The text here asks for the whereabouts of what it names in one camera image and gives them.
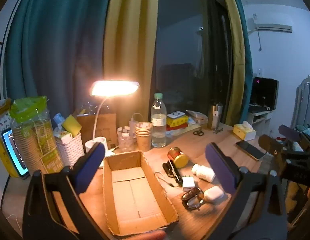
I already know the steel thermos flask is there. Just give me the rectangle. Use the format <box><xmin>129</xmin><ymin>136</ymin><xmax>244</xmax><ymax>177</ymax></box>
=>
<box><xmin>211</xmin><ymin>102</ymin><xmax>223</xmax><ymax>130</ymax></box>

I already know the white air conditioner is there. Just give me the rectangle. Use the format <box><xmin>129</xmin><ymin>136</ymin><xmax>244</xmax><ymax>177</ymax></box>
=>
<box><xmin>246</xmin><ymin>17</ymin><xmax>293</xmax><ymax>34</ymax></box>

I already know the white cable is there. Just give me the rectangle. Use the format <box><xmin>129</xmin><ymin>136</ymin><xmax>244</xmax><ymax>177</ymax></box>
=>
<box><xmin>131</xmin><ymin>113</ymin><xmax>145</xmax><ymax>124</ymax></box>

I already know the wide yellow curtain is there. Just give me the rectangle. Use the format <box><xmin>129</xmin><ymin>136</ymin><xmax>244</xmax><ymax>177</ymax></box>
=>
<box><xmin>102</xmin><ymin>0</ymin><xmax>160</xmax><ymax>128</ymax></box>

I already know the narrow yellow curtain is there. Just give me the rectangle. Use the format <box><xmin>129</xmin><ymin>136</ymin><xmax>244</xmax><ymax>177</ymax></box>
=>
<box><xmin>219</xmin><ymin>0</ymin><xmax>245</xmax><ymax>125</ymax></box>

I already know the red and yellow tin can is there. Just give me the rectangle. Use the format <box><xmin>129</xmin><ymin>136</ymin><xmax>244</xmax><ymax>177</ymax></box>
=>
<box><xmin>168</xmin><ymin>147</ymin><xmax>189</xmax><ymax>168</ymax></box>

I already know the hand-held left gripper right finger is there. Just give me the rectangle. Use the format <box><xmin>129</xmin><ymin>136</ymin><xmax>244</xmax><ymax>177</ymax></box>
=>
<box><xmin>167</xmin><ymin>142</ymin><xmax>288</xmax><ymax>240</ymax></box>

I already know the thin grey cable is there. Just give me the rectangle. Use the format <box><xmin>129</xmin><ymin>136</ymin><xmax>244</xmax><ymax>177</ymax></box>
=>
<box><xmin>154</xmin><ymin>171</ymin><xmax>180</xmax><ymax>188</ymax></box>

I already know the white desk lamp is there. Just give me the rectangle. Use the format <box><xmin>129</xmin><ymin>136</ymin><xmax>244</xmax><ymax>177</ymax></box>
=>
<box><xmin>84</xmin><ymin>80</ymin><xmax>140</xmax><ymax>168</ymax></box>

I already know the white television stand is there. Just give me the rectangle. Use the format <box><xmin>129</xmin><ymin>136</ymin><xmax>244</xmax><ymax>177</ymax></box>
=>
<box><xmin>247</xmin><ymin>105</ymin><xmax>274</xmax><ymax>130</ymax></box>

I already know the narrow teal curtain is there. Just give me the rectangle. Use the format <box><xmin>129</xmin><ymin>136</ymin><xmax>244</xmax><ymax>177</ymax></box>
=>
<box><xmin>231</xmin><ymin>0</ymin><xmax>253</xmax><ymax>120</ymax></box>

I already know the white paper packet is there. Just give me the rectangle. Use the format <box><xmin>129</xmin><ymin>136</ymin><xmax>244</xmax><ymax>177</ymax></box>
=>
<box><xmin>186</xmin><ymin>110</ymin><xmax>208</xmax><ymax>125</ymax></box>

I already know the wide teal curtain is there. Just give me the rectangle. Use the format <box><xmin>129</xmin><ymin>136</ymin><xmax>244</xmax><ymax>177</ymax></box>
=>
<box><xmin>5</xmin><ymin>0</ymin><xmax>113</xmax><ymax>128</ymax></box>

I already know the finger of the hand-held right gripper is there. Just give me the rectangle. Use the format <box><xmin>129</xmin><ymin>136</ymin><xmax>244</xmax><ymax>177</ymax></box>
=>
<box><xmin>258</xmin><ymin>135</ymin><xmax>283</xmax><ymax>158</ymax></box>
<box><xmin>278</xmin><ymin>124</ymin><xmax>301</xmax><ymax>142</ymax></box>

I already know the dark glass window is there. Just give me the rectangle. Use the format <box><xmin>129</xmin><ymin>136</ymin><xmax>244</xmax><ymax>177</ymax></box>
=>
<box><xmin>155</xmin><ymin>0</ymin><xmax>233</xmax><ymax>123</ymax></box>

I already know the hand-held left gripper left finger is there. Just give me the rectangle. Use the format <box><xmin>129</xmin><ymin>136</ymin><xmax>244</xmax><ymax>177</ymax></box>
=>
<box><xmin>23</xmin><ymin>142</ymin><xmax>107</xmax><ymax>240</ymax></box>

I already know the white earbuds case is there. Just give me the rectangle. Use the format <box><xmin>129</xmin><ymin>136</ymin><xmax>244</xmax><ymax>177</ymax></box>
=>
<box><xmin>204</xmin><ymin>186</ymin><xmax>224</xmax><ymax>202</ymax></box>

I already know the green bag of paper cups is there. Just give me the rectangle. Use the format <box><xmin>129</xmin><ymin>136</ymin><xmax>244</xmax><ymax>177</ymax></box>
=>
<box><xmin>9</xmin><ymin>96</ymin><xmax>63</xmax><ymax>174</ymax></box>

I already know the black smartphone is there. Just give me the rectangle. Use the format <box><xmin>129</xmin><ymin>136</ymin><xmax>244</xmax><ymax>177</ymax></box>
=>
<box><xmin>235</xmin><ymin>140</ymin><xmax>266</xmax><ymax>161</ymax></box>

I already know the white woven plastic basket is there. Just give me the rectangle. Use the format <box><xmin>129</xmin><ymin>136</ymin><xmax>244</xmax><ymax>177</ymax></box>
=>
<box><xmin>55</xmin><ymin>132</ymin><xmax>85</xmax><ymax>167</ymax></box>

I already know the grey ribbed panel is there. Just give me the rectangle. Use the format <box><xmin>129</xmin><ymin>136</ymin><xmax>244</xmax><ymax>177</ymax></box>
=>
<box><xmin>291</xmin><ymin>75</ymin><xmax>310</xmax><ymax>130</ymax></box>

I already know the brown cardboard lamp package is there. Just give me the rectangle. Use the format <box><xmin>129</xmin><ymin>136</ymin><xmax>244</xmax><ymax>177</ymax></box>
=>
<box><xmin>76</xmin><ymin>113</ymin><xmax>117</xmax><ymax>149</ymax></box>

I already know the yellow tissue box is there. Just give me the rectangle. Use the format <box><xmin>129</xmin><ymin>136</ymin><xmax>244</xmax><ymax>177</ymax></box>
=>
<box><xmin>233</xmin><ymin>121</ymin><xmax>256</xmax><ymax>141</ymax></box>

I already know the clear water bottle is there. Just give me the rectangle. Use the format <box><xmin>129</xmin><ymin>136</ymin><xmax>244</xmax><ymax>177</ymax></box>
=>
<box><xmin>151</xmin><ymin>93</ymin><xmax>167</xmax><ymax>148</ymax></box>

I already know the tablet with lit screen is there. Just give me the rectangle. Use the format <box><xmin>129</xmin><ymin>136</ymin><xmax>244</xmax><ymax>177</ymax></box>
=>
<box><xmin>1</xmin><ymin>128</ymin><xmax>29</xmax><ymax>179</ymax></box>

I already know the yellow sponge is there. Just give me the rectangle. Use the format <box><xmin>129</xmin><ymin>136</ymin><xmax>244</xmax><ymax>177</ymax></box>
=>
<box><xmin>61</xmin><ymin>115</ymin><xmax>82</xmax><ymax>138</ymax></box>

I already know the brown cardboard box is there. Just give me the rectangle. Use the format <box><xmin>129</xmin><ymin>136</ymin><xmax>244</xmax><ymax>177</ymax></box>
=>
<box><xmin>102</xmin><ymin>151</ymin><xmax>179</xmax><ymax>236</ymax></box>

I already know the stack of brown paper cups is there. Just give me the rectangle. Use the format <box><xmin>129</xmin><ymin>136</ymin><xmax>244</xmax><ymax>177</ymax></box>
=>
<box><xmin>134</xmin><ymin>121</ymin><xmax>153</xmax><ymax>152</ymax></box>

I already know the wristwatch with dark strap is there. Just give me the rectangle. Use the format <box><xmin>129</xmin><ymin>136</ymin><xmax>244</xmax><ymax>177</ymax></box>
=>
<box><xmin>181</xmin><ymin>187</ymin><xmax>204</xmax><ymax>211</ymax></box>

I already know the black television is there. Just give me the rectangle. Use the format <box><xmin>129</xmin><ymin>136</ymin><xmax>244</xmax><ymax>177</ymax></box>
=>
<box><xmin>251</xmin><ymin>77</ymin><xmax>279</xmax><ymax>110</ymax></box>

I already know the blue packet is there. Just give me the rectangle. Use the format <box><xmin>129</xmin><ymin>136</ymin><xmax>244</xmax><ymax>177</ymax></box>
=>
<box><xmin>54</xmin><ymin>113</ymin><xmax>67</xmax><ymax>130</ymax></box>

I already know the white pill bottle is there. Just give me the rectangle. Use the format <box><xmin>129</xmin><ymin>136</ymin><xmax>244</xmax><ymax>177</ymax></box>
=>
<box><xmin>191</xmin><ymin>164</ymin><xmax>215</xmax><ymax>182</ymax></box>

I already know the white charger plug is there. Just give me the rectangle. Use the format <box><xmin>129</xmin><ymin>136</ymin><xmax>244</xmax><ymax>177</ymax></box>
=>
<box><xmin>182</xmin><ymin>176</ymin><xmax>196</xmax><ymax>190</ymax></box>

